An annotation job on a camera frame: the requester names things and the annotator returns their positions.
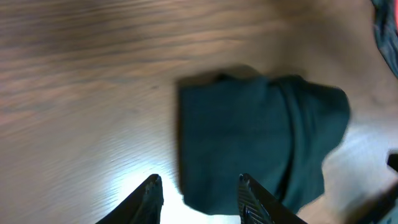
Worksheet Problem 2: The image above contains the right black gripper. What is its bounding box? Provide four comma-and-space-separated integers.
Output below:
345, 152, 398, 224

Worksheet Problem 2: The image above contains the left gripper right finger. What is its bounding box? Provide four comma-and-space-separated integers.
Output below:
238, 173, 307, 224

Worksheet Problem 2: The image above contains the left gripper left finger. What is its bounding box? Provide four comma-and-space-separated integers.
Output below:
97, 174, 164, 224

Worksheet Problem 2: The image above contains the black t-shirt with logo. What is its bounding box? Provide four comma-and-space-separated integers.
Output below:
179, 75, 350, 215

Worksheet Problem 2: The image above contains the black patterned garment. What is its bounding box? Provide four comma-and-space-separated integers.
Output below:
371, 0, 397, 77

